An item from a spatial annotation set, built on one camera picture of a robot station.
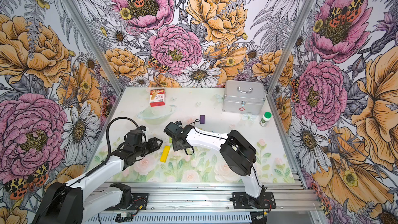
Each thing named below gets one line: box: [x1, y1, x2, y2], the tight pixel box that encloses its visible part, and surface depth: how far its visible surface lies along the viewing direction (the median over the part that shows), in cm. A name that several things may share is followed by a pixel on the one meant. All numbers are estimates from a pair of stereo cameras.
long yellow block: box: [159, 145, 171, 163], surface depth 91 cm
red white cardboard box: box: [149, 88, 166, 108], surface depth 114 cm
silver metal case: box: [222, 79, 266, 116], surface depth 102 cm
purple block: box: [200, 115, 205, 124], surface depth 107 cm
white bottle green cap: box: [259, 111, 273, 128], surface depth 99 cm
